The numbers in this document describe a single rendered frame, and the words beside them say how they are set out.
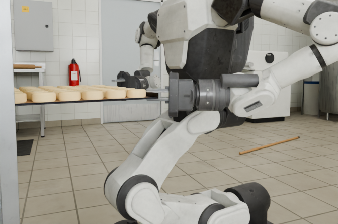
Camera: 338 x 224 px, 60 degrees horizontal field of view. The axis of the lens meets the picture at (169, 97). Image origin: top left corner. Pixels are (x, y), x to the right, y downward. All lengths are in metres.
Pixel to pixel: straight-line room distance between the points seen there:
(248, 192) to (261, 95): 0.62
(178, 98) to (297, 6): 0.38
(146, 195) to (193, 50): 0.47
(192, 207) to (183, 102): 0.46
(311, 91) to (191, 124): 5.57
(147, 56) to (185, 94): 0.71
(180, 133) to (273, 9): 0.46
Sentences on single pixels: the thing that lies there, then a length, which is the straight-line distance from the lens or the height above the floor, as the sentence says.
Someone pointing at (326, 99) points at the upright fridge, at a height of 0.38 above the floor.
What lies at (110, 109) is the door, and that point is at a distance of 4.97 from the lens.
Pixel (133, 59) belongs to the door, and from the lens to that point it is 5.02.
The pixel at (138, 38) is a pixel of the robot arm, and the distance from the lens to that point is 1.48.
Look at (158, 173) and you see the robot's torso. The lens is 0.98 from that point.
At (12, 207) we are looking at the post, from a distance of 0.67.
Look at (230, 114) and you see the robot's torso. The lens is 1.11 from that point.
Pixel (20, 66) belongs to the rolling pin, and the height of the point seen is 0.91.
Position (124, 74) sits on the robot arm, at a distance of 1.24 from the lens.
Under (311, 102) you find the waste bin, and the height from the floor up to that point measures 0.24.
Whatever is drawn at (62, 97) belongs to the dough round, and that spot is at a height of 0.78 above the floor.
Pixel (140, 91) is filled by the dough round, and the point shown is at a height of 0.79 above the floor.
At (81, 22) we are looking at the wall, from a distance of 4.90.
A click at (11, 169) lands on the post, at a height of 0.65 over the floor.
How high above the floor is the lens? 0.84
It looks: 5 degrees down
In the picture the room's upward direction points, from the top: straight up
